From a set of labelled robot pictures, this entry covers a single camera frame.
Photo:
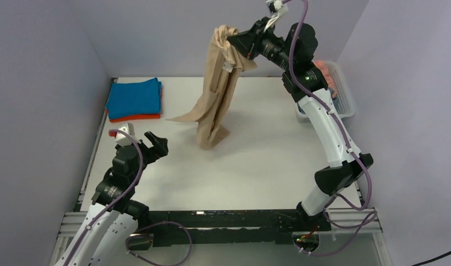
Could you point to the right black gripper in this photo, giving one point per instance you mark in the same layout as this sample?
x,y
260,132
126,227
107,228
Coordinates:
x,y
248,42

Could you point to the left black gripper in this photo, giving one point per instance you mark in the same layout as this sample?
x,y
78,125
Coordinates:
x,y
159,149

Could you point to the beige t shirt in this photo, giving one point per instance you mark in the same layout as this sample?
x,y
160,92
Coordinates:
x,y
224,64

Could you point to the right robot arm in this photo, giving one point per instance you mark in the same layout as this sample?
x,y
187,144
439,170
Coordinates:
x,y
311,93

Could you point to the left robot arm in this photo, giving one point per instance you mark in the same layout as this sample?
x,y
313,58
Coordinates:
x,y
113,215

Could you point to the folded orange t shirt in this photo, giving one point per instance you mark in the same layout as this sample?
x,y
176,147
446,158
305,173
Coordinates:
x,y
135,117

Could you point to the folded blue t shirt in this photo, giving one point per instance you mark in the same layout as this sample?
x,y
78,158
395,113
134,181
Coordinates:
x,y
134,98

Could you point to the pink t shirt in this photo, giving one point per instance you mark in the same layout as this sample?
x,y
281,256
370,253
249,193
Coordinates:
x,y
322,66

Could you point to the white plastic basket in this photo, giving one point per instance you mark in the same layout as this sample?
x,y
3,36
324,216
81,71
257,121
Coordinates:
x,y
344,99

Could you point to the grey-blue t shirt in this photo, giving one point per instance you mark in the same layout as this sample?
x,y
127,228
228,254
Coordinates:
x,y
334,97

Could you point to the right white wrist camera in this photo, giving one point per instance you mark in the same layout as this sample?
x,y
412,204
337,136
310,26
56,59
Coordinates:
x,y
278,9

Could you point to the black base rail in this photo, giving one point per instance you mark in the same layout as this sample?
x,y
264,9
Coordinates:
x,y
225,227

